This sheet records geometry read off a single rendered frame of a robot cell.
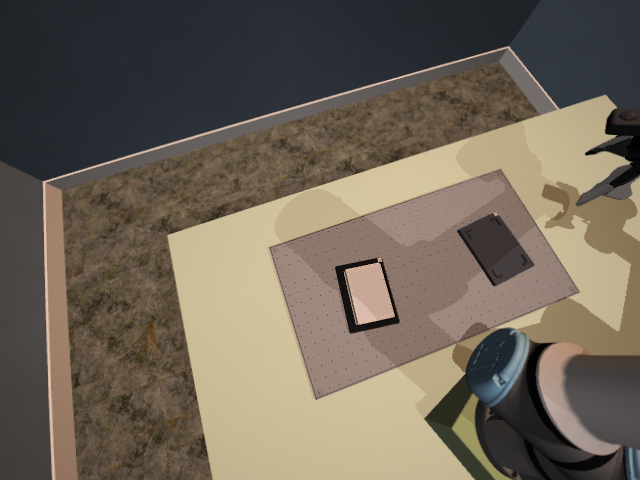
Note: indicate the brown rectangular base plate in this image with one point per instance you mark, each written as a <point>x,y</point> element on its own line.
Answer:
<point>441,294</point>

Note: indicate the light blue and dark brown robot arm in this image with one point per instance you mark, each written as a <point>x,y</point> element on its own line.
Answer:
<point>557,397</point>

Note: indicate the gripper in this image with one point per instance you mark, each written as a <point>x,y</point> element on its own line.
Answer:
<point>624,146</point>

